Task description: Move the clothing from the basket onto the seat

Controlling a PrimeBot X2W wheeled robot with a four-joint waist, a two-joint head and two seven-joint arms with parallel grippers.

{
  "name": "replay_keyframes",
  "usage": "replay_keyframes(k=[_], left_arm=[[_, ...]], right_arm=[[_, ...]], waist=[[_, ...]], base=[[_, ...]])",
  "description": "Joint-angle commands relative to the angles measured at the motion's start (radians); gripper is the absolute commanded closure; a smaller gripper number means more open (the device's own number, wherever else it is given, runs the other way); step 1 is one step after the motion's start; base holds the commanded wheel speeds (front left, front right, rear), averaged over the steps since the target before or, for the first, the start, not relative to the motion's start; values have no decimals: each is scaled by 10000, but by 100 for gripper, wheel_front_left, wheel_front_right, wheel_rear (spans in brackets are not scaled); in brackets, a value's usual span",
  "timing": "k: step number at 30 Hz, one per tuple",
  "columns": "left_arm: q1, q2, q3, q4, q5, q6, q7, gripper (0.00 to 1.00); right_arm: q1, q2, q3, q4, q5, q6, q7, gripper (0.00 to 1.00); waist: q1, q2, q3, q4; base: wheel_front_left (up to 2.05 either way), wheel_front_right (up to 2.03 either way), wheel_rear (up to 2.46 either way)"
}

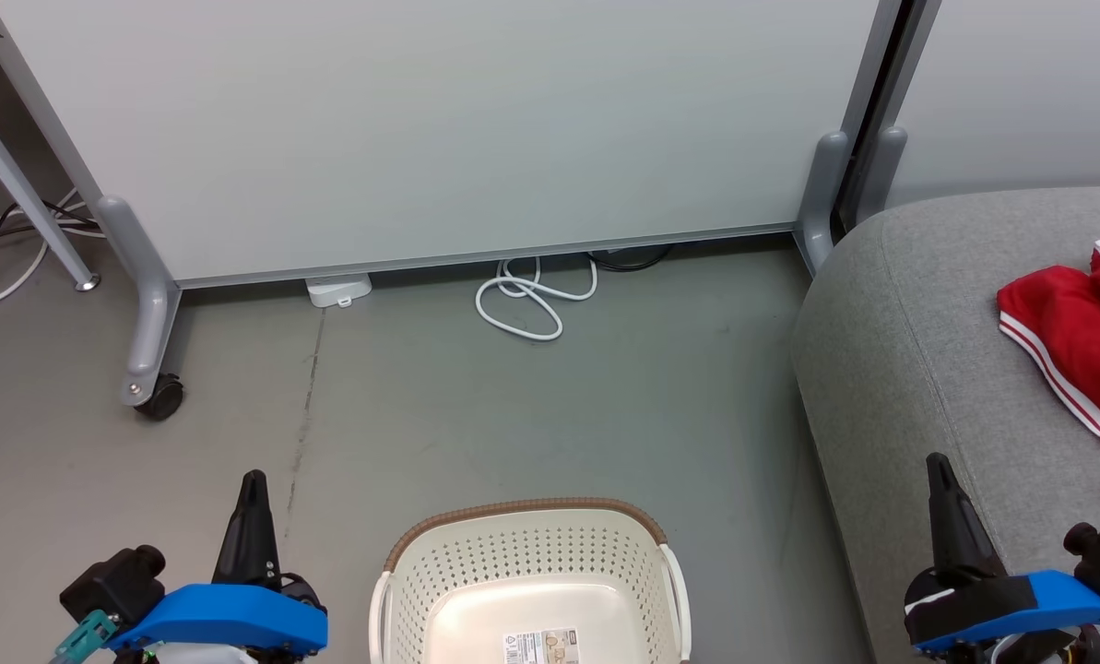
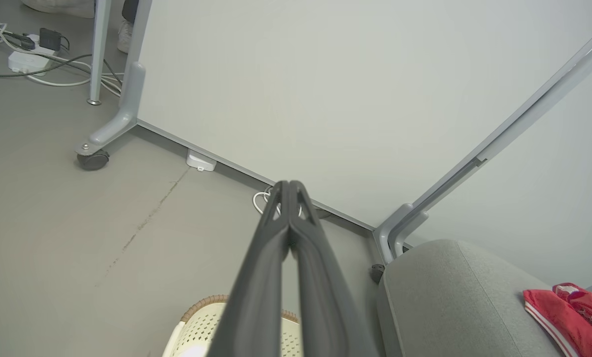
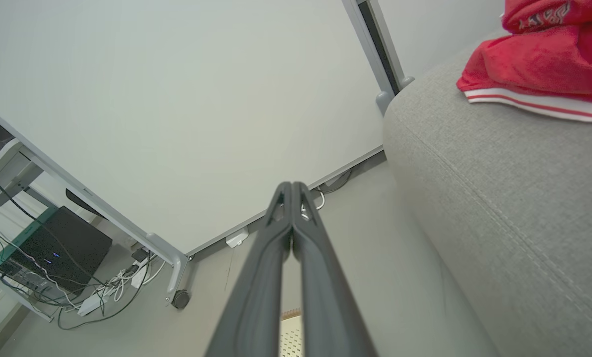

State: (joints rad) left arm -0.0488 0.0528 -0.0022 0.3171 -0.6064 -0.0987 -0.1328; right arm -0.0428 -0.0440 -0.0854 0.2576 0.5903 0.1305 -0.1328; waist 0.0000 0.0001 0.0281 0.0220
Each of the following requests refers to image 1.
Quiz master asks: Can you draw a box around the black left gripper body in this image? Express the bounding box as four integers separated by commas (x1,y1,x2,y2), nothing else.
268,570,327,611

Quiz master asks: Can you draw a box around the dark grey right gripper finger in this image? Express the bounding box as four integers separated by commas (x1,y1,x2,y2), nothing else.
925,452,1009,584

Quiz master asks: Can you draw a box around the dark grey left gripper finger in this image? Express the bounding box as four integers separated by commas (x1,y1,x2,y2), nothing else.
212,469,284,586

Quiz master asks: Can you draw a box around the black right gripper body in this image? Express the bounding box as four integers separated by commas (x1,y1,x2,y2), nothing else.
905,564,1039,648

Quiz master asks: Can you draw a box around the red garment with double stripes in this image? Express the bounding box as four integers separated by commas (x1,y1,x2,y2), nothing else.
997,221,1100,453

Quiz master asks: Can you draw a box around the cream perforated laundry basket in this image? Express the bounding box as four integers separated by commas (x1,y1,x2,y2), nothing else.
369,498,694,664

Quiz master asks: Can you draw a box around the grey fabric sofa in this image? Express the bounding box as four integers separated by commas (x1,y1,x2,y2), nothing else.
792,184,1100,664

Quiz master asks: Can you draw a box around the grey partition foot with caster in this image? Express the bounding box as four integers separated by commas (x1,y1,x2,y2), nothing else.
96,195,185,422

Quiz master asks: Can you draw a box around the white power adapter box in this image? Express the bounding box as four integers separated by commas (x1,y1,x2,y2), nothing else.
304,273,373,309

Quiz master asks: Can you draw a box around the grey metal table leg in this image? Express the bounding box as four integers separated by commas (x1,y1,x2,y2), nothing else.
0,81,101,293

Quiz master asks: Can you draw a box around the narrow white partition panel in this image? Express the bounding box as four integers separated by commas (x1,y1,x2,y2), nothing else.
885,0,1100,209

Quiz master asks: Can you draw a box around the large white partition panel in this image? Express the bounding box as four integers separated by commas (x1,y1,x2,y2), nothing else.
0,0,903,290

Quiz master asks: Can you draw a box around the blue right camera bracket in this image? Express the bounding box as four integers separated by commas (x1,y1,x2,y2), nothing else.
914,569,1100,657

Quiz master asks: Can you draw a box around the black left cable, teal plug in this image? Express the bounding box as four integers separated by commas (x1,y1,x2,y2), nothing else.
50,609,119,664

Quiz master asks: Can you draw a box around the white coiled cable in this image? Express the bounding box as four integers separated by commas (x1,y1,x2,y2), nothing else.
475,255,599,343

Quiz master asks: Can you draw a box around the white floor cable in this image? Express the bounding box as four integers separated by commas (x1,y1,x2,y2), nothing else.
0,188,108,314

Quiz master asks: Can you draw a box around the black floor cable bundle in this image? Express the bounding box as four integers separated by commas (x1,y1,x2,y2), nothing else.
0,197,101,305

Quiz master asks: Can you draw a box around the black looped cable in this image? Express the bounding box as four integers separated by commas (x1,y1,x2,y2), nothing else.
588,241,676,274

